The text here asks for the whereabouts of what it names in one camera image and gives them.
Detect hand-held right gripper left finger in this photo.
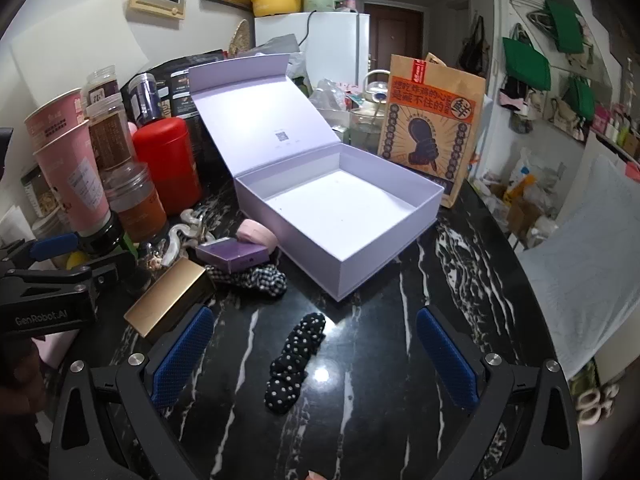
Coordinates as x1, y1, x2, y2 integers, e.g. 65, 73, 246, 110
50, 302, 216, 480

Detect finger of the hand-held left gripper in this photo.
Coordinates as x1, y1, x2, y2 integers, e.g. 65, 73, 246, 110
0, 232, 83, 269
9, 251, 139, 295

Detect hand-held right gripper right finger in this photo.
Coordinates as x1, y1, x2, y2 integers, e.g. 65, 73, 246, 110
415, 306, 583, 480

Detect small gold charm keychain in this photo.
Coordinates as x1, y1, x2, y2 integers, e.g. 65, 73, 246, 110
137, 240, 168, 273

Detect gold mirrored case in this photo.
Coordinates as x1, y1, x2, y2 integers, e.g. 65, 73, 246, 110
123, 258, 217, 343

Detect pearly white hair claw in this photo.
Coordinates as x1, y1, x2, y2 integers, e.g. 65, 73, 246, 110
165, 208, 206, 266

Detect black white checkered scrunchie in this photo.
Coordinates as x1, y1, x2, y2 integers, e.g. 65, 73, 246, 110
205, 262, 288, 297

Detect black polka dot scrunchie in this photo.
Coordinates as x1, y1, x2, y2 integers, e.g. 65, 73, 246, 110
265, 311, 327, 416

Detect small purple carton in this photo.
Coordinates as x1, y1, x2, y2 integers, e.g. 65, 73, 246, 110
195, 237, 268, 271

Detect pink round compact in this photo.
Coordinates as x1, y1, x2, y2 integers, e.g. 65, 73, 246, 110
236, 219, 278, 251

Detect lavender gift box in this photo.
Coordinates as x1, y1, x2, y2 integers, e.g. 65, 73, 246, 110
187, 52, 446, 303

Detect dark round jar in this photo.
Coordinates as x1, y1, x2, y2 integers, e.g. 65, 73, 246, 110
77, 210, 126, 256

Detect jar of nuts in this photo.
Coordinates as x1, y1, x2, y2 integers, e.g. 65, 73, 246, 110
20, 165, 66, 231

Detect clear jar orange label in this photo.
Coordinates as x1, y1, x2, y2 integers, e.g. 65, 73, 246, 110
102, 162, 168, 243

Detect pink paper cup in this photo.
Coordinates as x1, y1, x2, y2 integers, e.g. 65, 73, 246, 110
24, 87, 86, 151
32, 122, 112, 236

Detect red canister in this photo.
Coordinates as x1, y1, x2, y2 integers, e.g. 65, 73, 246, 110
132, 116, 203, 217

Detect clear jar brown label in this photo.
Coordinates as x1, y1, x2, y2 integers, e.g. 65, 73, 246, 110
85, 92, 136, 171

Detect beige slippers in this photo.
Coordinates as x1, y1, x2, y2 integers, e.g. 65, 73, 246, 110
575, 385, 618, 426

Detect cardboard box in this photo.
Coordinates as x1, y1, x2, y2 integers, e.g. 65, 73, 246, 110
505, 195, 546, 246

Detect clear jar dark label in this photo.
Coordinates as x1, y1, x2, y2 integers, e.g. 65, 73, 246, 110
82, 65, 121, 111

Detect clear jar purple contents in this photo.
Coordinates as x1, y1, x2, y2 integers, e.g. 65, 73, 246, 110
127, 72, 163, 123

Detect brown printed paper bag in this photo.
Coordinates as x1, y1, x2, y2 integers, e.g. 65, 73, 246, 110
377, 52, 487, 209

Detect glass teapot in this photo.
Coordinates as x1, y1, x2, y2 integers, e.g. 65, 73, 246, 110
350, 70, 391, 156

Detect woven straw fan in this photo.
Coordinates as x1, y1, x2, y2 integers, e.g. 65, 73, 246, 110
230, 20, 253, 53

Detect grey plastic bag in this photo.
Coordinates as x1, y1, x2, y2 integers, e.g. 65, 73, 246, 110
237, 34, 303, 58

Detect clear plastic bags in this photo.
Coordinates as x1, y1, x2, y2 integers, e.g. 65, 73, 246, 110
310, 77, 361, 111

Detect row of cosmetic bottles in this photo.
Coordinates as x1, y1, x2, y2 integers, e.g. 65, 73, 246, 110
590, 100, 640, 161

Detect green tote bag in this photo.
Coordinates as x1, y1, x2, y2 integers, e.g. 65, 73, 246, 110
502, 37, 552, 91
567, 77, 596, 123

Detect dark hanging bag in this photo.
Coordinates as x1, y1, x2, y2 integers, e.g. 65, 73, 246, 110
457, 15, 493, 76

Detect white fridge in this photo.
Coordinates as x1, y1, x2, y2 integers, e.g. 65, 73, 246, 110
254, 10, 371, 91

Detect brown door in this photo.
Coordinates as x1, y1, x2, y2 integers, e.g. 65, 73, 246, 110
364, 2, 423, 73

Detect kettle power cable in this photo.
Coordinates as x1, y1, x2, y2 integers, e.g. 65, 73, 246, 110
299, 9, 323, 53

